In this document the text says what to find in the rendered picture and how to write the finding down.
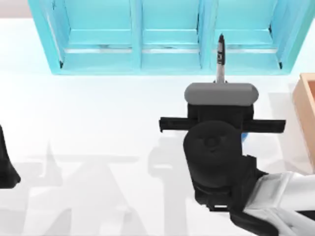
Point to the light blue rack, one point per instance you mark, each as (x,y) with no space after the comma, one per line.
(169,37)

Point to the thin black and silver pen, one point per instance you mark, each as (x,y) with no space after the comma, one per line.
(220,61)

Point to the salmon-coloured shallow box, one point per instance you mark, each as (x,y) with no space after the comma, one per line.
(302,103)

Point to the pale grey rounded box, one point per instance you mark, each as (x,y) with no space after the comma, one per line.
(221,94)

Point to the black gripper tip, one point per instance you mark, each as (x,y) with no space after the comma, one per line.
(5,164)

